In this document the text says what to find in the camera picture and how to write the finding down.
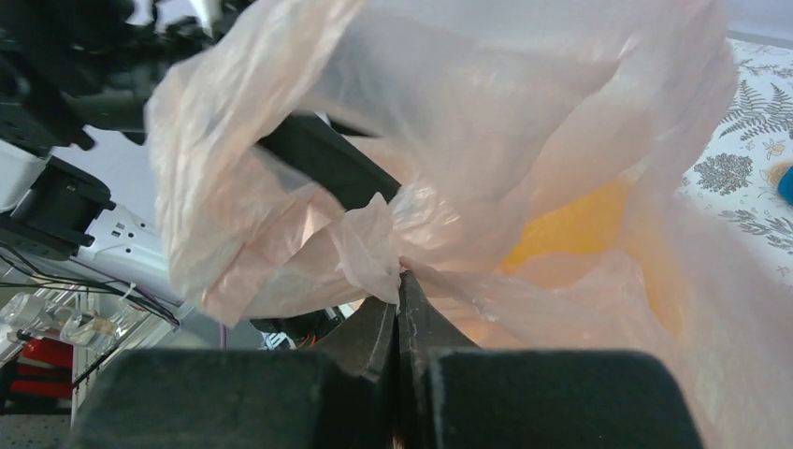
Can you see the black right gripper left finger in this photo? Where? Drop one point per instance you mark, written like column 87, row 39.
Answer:
column 331, row 395

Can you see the floral patterned table mat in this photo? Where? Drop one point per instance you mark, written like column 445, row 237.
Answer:
column 736, row 179

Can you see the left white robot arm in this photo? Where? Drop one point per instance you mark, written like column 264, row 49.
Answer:
column 174, row 156

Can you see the red plastic crate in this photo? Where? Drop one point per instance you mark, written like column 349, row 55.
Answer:
column 44, row 370

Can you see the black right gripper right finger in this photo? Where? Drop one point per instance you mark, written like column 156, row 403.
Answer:
column 456, row 394

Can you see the yellow plastic trash bin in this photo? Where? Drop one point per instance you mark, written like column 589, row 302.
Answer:
column 609, row 217

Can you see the pink plastic trash bag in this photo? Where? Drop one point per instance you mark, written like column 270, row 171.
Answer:
column 491, row 113

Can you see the blue folded cloth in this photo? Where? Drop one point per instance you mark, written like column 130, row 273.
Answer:
column 785, row 186

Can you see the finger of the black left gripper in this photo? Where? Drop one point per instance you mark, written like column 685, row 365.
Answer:
column 314, row 148

